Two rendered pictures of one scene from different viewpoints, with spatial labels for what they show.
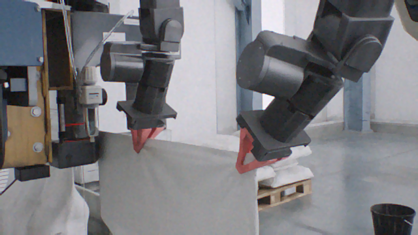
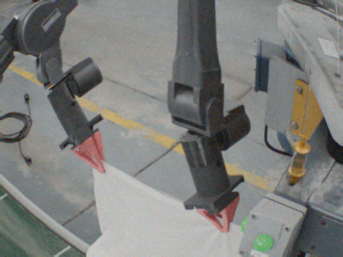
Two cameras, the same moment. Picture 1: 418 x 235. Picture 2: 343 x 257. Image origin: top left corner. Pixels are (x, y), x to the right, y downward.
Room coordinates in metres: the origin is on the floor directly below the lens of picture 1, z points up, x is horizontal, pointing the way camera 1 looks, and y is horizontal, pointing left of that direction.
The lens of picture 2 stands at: (1.56, -0.14, 1.77)
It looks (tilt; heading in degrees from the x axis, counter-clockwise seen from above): 33 degrees down; 166
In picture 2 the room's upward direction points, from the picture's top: 3 degrees clockwise
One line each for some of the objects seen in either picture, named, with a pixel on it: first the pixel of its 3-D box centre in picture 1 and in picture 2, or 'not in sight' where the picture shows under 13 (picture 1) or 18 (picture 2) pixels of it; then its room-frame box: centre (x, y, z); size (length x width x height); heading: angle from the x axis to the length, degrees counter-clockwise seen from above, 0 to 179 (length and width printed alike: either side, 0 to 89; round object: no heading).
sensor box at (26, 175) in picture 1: (32, 172); not in sight; (0.86, 0.37, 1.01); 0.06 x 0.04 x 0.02; 132
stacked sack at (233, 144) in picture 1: (237, 147); not in sight; (3.84, -0.22, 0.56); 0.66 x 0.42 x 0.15; 132
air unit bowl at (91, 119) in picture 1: (91, 121); not in sight; (0.88, 0.25, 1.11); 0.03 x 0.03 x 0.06
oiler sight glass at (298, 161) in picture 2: not in sight; (299, 158); (1.06, 0.15, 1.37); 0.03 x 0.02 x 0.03; 42
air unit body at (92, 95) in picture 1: (92, 104); not in sight; (0.89, 0.25, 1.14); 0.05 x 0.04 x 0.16; 132
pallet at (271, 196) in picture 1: (242, 190); not in sight; (4.20, -0.28, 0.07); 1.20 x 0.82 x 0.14; 134
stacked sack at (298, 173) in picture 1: (279, 175); not in sight; (4.26, -0.66, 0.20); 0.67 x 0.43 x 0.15; 132
